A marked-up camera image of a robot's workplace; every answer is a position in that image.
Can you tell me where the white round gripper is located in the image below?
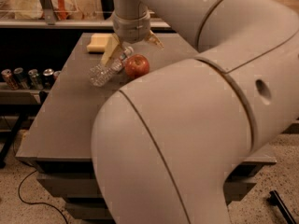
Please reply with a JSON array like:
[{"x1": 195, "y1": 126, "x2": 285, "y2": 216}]
[{"x1": 101, "y1": 13, "x2": 164, "y2": 65}]

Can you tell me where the red apple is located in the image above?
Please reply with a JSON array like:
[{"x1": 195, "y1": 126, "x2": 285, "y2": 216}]
[{"x1": 124, "y1": 54, "x2": 150, "y2": 79}]

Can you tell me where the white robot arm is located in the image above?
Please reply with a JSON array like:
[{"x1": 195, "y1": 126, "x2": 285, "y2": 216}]
[{"x1": 92, "y1": 0, "x2": 298, "y2": 224}]

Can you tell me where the yellow sponge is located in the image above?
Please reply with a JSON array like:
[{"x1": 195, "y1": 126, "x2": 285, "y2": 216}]
[{"x1": 87, "y1": 33, "x2": 110, "y2": 52}]

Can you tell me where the clear plastic water bottle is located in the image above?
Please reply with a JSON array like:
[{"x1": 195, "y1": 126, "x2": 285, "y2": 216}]
[{"x1": 89, "y1": 47, "x2": 134, "y2": 87}]

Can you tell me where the orange white bag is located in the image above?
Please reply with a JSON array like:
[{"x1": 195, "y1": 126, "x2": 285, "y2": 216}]
[{"x1": 39, "y1": 0, "x2": 84, "y2": 21}]

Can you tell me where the red drink can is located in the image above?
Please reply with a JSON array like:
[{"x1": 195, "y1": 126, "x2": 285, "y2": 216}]
[{"x1": 53, "y1": 71, "x2": 61, "y2": 81}]

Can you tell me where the dark drink can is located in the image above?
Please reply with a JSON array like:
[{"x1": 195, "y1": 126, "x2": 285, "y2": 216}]
[{"x1": 43, "y1": 68, "x2": 54, "y2": 88}]

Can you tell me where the green drink can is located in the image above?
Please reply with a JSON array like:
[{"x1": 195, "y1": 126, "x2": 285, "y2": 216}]
[{"x1": 28, "y1": 69, "x2": 44, "y2": 90}]

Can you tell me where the grey drawer cabinet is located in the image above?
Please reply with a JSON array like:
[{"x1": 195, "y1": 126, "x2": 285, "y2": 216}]
[{"x1": 15, "y1": 32, "x2": 278, "y2": 224}]

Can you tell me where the orange drink can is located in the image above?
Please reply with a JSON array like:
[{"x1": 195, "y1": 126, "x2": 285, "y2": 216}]
[{"x1": 1, "y1": 69, "x2": 19, "y2": 91}]

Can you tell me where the black table leg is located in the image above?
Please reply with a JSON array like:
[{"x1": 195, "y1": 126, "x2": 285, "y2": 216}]
[{"x1": 0, "y1": 113, "x2": 26, "y2": 169}]

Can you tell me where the upper grey drawer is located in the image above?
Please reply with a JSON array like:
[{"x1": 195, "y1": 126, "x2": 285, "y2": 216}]
[{"x1": 36, "y1": 173, "x2": 256, "y2": 204}]

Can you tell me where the grey drawer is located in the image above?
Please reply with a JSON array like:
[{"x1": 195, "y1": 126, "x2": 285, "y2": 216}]
[
  {"x1": 36, "y1": 173, "x2": 256, "y2": 204},
  {"x1": 64, "y1": 203, "x2": 112, "y2": 220}
]

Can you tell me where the lower grey drawer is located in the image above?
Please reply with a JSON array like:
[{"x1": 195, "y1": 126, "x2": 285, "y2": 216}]
[{"x1": 64, "y1": 203, "x2": 112, "y2": 220}]

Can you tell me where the black bar on floor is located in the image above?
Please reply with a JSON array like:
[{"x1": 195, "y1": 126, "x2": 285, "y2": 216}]
[{"x1": 268, "y1": 190, "x2": 297, "y2": 224}]

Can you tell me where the left metal bracket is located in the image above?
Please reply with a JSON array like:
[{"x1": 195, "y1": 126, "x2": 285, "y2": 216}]
[{"x1": 39, "y1": 0, "x2": 57, "y2": 25}]

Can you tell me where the black floor cable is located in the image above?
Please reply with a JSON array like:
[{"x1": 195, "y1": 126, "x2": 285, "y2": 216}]
[{"x1": 13, "y1": 140, "x2": 69, "y2": 224}]

